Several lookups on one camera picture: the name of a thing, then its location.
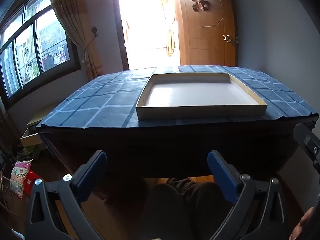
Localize green cloth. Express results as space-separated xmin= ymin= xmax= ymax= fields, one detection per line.
xmin=16 ymin=145 xmax=42 ymax=162

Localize wooden door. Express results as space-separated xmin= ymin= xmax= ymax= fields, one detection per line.
xmin=181 ymin=0 xmax=238 ymax=67

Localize blue plaid tablecloth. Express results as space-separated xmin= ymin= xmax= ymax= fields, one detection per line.
xmin=36 ymin=65 xmax=319 ymax=130

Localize yellow doorway curtain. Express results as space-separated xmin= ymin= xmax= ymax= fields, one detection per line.
xmin=160 ymin=0 xmax=179 ymax=57

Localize dark-framed window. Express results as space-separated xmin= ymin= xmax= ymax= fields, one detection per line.
xmin=0 ymin=0 xmax=82 ymax=109

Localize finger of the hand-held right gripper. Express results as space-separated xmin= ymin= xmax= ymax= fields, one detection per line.
xmin=292 ymin=124 xmax=320 ymax=181

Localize colourful patterned bag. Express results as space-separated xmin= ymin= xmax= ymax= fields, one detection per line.
xmin=10 ymin=160 xmax=33 ymax=200

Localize person's right hand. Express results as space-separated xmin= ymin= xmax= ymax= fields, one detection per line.
xmin=289 ymin=206 xmax=316 ymax=240

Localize brown door frame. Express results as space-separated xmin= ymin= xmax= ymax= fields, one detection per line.
xmin=111 ymin=0 xmax=130 ymax=71

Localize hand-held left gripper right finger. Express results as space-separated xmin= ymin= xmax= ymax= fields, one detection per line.
xmin=207 ymin=150 xmax=293 ymax=240

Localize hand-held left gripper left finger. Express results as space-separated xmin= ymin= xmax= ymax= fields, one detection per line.
xmin=24 ymin=150 xmax=108 ymax=240

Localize person's legs dark trousers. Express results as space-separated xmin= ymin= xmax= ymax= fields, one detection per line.
xmin=144 ymin=177 xmax=237 ymax=240

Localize shallow beige tray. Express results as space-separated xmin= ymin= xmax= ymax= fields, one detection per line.
xmin=135 ymin=72 xmax=268 ymax=121

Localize dark wooden table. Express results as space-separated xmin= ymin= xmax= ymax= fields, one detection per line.
xmin=36 ymin=114 xmax=319 ymax=200

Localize red packet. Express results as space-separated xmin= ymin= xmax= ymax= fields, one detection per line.
xmin=24 ymin=170 xmax=38 ymax=195

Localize golden patterned curtain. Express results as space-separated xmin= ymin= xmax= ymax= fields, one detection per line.
xmin=47 ymin=0 xmax=104 ymax=80

